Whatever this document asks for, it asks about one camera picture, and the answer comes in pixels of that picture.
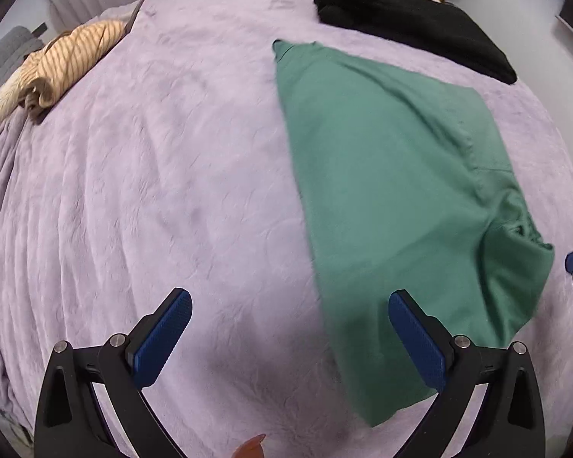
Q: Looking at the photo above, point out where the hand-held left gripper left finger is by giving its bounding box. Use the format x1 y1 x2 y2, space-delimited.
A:
32 287 194 458

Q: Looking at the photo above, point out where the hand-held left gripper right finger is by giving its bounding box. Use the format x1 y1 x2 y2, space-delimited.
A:
388 289 547 458

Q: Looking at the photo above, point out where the green shirt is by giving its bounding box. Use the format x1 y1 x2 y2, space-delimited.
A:
272 39 555 427

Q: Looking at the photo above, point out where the lavender blanket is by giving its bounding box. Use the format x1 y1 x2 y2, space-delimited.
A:
0 0 573 458

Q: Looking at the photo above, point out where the beige striped garment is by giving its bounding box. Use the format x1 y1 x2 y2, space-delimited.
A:
0 20 127 132

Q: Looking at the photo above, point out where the black garment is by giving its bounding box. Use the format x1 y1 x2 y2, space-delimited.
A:
314 0 517 85

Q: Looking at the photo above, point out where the grey padded headboard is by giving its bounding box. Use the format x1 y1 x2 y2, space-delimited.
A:
0 26 46 106

